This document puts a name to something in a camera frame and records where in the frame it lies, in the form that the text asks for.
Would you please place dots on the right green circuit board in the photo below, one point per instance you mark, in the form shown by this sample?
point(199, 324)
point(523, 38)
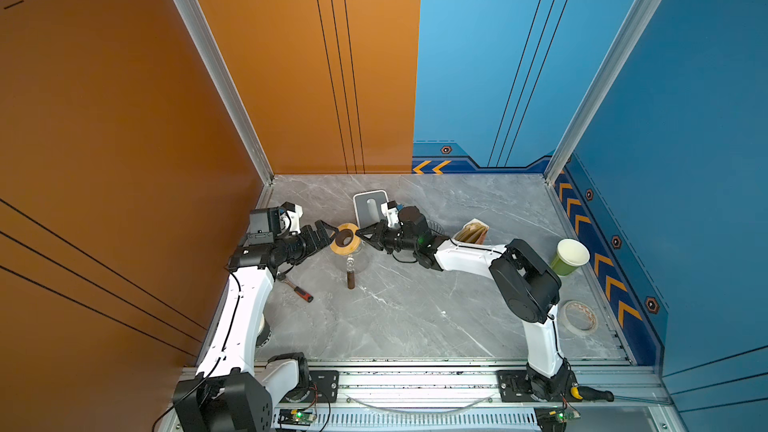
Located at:
point(554, 418)

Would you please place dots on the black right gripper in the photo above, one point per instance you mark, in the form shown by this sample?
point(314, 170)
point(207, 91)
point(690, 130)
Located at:
point(378, 231)

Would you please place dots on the aluminium corner post left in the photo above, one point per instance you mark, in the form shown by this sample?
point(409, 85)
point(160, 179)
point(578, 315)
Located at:
point(203, 38)

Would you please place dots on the green circuit board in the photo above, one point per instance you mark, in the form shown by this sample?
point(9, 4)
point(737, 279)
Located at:
point(554, 418)
point(295, 418)

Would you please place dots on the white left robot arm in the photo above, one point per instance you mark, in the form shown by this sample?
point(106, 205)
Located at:
point(227, 392)

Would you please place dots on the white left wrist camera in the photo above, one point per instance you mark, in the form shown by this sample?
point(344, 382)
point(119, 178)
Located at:
point(274, 222)

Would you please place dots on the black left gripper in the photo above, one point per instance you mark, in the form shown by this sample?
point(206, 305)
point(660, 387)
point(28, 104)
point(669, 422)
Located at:
point(312, 246)

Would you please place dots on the white grey tissue box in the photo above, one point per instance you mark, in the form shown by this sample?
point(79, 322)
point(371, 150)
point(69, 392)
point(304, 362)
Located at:
point(367, 206)

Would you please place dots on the aluminium corner post right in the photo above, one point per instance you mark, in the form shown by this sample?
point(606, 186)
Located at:
point(626, 39)

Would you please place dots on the black yellow screwdriver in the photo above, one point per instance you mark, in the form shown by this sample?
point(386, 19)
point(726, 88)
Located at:
point(585, 393)

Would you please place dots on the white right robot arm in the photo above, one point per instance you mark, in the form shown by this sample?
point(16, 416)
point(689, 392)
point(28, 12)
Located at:
point(528, 286)

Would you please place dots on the left green circuit board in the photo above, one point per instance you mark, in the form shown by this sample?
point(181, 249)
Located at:
point(295, 418)

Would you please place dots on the green paper cup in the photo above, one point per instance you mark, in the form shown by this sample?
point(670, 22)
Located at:
point(570, 255)

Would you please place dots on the aluminium front rail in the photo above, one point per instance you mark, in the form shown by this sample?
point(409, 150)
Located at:
point(475, 395)

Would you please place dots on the clear glass dripper cone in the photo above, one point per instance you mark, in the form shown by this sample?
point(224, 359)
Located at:
point(436, 228)

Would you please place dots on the red handled ratchet wrench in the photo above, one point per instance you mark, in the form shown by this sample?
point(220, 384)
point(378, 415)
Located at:
point(302, 293)

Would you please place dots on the aluminium corner post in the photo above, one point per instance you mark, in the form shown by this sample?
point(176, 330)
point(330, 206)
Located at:
point(203, 38)
point(626, 39)

